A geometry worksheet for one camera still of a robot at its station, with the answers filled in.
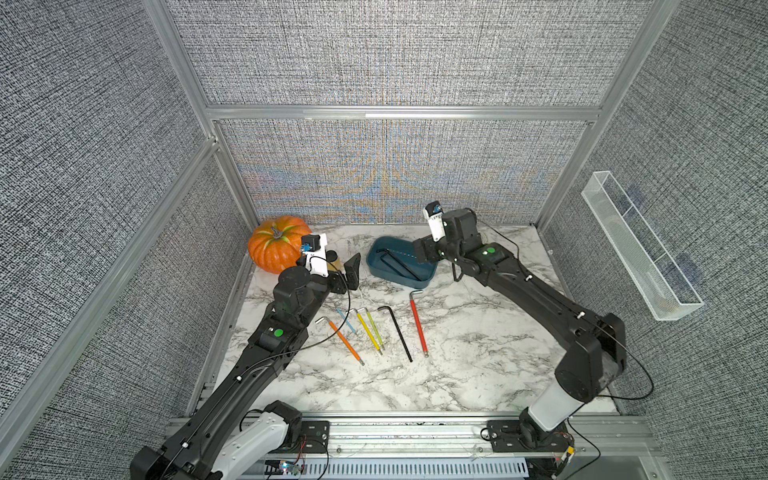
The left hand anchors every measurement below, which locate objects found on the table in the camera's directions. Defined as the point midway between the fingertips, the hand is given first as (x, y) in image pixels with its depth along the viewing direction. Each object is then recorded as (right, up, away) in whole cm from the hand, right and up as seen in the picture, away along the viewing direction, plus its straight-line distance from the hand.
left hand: (348, 250), depth 70 cm
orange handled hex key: (-4, -26, +20) cm, 33 cm away
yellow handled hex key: (+4, -25, +23) cm, 34 cm away
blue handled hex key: (-3, -22, +25) cm, 34 cm away
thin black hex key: (+15, -4, +39) cm, 42 cm away
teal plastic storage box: (+13, -3, +39) cm, 42 cm away
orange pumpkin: (-28, +3, +29) cm, 41 cm away
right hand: (+21, +6, +11) cm, 24 cm away
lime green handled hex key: (+6, -24, +22) cm, 33 cm away
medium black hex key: (+13, -24, +22) cm, 35 cm away
